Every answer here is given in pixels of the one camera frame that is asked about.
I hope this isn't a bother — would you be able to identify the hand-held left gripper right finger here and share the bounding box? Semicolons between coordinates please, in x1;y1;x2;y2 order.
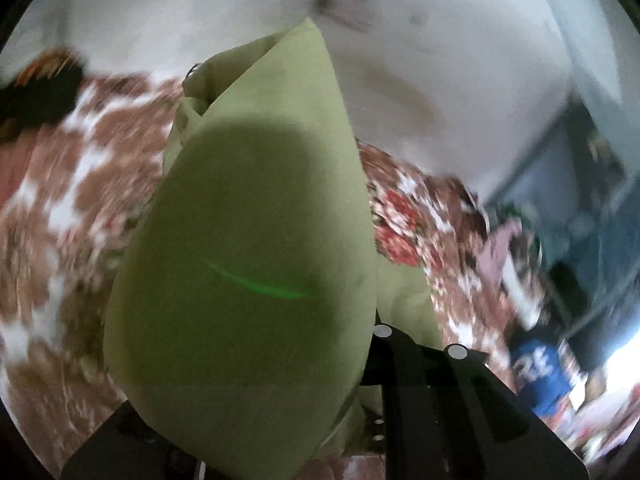
359;324;592;480

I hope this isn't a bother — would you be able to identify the brown floral blanket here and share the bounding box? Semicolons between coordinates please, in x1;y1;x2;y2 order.
0;72;551;480

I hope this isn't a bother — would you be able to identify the pink cloth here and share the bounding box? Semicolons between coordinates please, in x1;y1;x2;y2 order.
477;220;527;288

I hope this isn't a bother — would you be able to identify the green garment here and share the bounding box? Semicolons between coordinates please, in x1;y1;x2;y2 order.
102;16;446;480

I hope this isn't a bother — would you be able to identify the white cloth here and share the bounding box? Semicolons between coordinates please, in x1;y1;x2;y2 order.
502;259;547;328

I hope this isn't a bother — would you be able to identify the blue printed cloth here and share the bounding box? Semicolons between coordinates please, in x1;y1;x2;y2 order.
509;339;575;420

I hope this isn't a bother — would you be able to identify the black and orange cloth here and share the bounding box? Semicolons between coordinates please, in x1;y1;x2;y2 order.
0;47;90;133

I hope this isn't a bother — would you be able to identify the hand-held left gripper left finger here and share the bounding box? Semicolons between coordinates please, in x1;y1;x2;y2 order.
60;400;202;480

